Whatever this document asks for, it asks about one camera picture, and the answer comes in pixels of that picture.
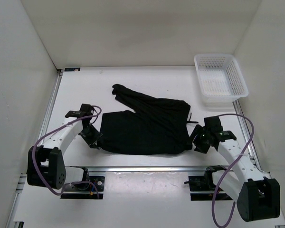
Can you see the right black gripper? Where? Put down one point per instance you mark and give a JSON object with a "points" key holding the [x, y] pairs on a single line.
{"points": [[200, 147]]}

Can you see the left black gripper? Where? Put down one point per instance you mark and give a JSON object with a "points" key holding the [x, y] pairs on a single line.
{"points": [[91, 141]]}

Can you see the black shorts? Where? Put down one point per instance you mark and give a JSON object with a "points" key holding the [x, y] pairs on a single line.
{"points": [[151, 126]]}

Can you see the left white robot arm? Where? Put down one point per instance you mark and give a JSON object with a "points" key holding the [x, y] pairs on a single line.
{"points": [[46, 167]]}

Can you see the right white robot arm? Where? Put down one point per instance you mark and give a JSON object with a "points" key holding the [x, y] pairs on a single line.
{"points": [[255, 193]]}

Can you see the white perforated plastic basket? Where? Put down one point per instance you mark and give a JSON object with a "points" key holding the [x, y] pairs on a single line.
{"points": [[220, 78]]}

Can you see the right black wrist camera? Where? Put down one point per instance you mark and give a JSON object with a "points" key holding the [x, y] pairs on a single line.
{"points": [[213, 124]]}

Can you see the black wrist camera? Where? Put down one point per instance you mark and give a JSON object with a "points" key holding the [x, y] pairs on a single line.
{"points": [[213, 124], [86, 110]]}

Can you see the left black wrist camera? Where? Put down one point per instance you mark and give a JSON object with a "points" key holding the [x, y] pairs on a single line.
{"points": [[86, 110]]}

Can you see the aluminium front rail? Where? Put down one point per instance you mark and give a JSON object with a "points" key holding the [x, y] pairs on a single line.
{"points": [[145, 168]]}

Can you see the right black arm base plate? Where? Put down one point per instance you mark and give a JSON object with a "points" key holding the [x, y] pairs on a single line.
{"points": [[199, 189]]}

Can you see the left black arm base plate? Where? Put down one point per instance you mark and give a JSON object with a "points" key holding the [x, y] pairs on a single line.
{"points": [[92, 188]]}

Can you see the black corner bracket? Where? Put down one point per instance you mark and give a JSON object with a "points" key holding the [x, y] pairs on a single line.
{"points": [[72, 69]]}

